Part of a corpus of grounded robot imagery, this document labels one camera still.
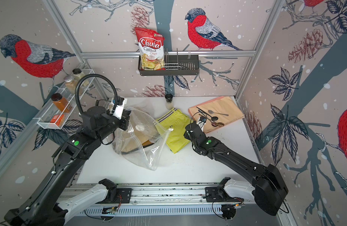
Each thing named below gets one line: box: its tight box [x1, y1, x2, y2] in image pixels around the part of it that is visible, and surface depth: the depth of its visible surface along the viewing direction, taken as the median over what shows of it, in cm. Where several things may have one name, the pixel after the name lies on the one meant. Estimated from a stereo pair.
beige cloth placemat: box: [188, 96, 246, 134], surface depth 113 cm
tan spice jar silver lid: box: [63, 75, 84, 97], surface depth 76 cm
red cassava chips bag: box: [134, 26, 166, 71], surface depth 80 cm
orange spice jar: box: [50, 93, 73, 113], surface depth 69 cm
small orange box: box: [49, 114, 65, 126], surface depth 67 cm
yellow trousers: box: [154, 108, 192, 154], surface depth 97 cm
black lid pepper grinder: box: [165, 93, 174, 110], surface depth 109 cm
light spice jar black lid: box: [72, 67, 90, 87], surface depth 81 cm
